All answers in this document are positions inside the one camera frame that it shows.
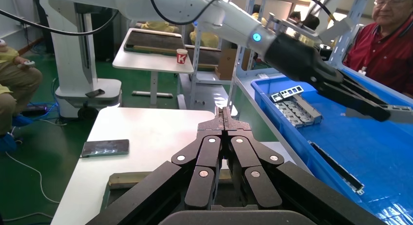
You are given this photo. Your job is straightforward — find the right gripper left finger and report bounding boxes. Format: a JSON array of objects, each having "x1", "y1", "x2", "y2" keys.
[{"x1": 86, "y1": 107, "x2": 224, "y2": 225}]

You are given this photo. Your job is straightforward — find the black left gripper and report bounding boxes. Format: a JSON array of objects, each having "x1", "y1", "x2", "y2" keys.
[{"x1": 263, "y1": 32, "x2": 392, "y2": 123}]

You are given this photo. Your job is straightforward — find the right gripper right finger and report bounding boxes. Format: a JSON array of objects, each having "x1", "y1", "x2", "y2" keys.
[{"x1": 223, "y1": 107, "x2": 388, "y2": 225}]

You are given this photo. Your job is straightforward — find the flat stamped metal part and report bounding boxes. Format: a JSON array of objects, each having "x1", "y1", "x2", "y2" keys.
[
  {"x1": 275, "y1": 102, "x2": 304, "y2": 129},
  {"x1": 282, "y1": 100, "x2": 315, "y2": 126}
]

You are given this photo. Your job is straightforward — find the grey perforated metal part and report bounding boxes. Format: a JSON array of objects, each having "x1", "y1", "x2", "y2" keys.
[{"x1": 270, "y1": 85, "x2": 305, "y2": 104}]

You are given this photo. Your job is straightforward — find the dark long metal part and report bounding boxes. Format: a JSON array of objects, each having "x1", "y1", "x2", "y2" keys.
[{"x1": 308, "y1": 141, "x2": 366, "y2": 196}]

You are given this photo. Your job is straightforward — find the blue plastic bin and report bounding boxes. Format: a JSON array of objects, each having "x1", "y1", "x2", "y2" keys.
[{"x1": 250, "y1": 66, "x2": 413, "y2": 225}]

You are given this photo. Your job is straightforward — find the long grey metal channel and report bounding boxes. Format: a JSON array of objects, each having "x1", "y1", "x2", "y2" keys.
[{"x1": 292, "y1": 94, "x2": 323, "y2": 125}]

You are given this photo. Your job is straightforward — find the person in red shirt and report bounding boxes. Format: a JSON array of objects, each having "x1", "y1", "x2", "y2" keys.
[{"x1": 343, "y1": 0, "x2": 413, "y2": 99}]

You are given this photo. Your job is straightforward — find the white metal shelf rack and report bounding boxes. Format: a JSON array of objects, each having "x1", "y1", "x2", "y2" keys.
[
  {"x1": 177, "y1": 0, "x2": 240, "y2": 116},
  {"x1": 225, "y1": 0, "x2": 372, "y2": 172}
]

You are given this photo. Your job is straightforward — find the brown cardboard box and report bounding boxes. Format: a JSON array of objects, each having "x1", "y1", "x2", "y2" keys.
[{"x1": 214, "y1": 48, "x2": 246, "y2": 81}]

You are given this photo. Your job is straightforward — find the red paper cup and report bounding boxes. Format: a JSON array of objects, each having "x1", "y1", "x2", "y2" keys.
[{"x1": 176, "y1": 48, "x2": 189, "y2": 65}]

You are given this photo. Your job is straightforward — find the black smartphone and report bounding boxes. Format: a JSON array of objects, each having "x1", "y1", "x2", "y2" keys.
[{"x1": 79, "y1": 139, "x2": 130, "y2": 159}]

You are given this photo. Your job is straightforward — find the white table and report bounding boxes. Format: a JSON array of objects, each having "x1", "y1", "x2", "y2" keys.
[{"x1": 112, "y1": 27, "x2": 194, "y2": 109}]

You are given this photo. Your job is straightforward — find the small black device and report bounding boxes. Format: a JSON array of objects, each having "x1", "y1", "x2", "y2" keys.
[{"x1": 85, "y1": 88, "x2": 106, "y2": 99}]

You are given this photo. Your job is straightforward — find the white robot column base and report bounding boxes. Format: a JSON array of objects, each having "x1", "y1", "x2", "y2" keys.
[{"x1": 38, "y1": 0, "x2": 123, "y2": 120}]

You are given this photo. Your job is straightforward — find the floor power strip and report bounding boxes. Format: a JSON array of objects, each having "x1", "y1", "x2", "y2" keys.
[{"x1": 21, "y1": 103, "x2": 49, "y2": 114}]

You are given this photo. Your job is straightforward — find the white handheld controller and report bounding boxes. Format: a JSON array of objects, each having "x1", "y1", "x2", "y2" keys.
[{"x1": 17, "y1": 60, "x2": 36, "y2": 70}]

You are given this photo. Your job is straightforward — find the person in khaki trousers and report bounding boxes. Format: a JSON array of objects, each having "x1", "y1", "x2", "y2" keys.
[{"x1": 0, "y1": 38, "x2": 43, "y2": 153}]

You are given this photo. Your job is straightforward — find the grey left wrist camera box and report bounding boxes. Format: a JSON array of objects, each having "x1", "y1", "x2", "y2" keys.
[{"x1": 319, "y1": 16, "x2": 356, "y2": 46}]

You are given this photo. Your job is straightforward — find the metal camera bracket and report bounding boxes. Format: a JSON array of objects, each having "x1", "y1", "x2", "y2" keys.
[{"x1": 267, "y1": 12, "x2": 323, "y2": 40}]

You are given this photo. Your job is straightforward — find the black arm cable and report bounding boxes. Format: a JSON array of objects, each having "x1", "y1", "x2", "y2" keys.
[{"x1": 0, "y1": 0, "x2": 336, "y2": 37}]

